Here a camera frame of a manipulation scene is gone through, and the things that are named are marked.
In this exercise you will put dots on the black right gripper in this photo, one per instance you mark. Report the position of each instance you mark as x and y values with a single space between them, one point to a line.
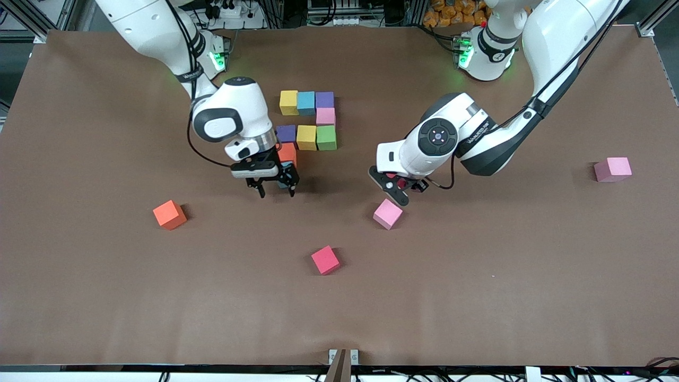
271 157

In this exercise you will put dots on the blue foam cube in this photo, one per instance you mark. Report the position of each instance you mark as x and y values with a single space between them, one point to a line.
285 181
306 103

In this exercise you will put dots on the red foam cube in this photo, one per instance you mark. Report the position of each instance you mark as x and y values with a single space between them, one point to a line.
406 183
325 260

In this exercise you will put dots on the orange foam cube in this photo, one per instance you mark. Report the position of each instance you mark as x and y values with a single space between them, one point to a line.
170 214
289 152

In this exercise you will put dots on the purple foam cube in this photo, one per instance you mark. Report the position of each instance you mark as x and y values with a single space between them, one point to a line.
324 100
287 133

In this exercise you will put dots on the yellow foam cube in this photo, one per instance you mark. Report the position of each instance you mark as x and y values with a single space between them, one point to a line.
289 102
306 138

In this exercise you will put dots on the green foam cube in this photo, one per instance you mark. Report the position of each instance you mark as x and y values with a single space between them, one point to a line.
327 138

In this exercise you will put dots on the pink foam cube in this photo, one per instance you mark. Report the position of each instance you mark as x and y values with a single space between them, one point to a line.
388 214
325 116
612 169

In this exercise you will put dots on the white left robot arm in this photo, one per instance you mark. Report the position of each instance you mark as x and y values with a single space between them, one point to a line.
414 154

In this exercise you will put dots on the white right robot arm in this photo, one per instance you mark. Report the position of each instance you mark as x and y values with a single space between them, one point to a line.
238 101

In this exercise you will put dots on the white power strip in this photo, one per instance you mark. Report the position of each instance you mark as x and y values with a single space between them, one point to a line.
229 11

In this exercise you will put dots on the small white box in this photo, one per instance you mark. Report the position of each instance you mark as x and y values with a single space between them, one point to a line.
533 375

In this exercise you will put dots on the silver metal bracket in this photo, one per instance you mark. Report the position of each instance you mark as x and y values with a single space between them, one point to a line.
333 355

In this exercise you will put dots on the brown camera post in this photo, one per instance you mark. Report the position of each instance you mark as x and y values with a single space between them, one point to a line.
339 369

